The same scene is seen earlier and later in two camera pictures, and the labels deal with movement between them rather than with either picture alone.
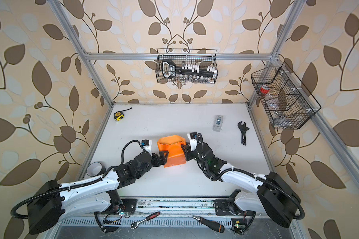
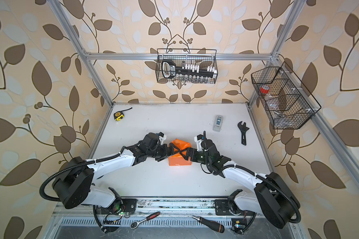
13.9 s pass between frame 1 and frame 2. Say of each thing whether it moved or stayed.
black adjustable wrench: stayed
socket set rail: stayed
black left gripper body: moved
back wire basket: stayed
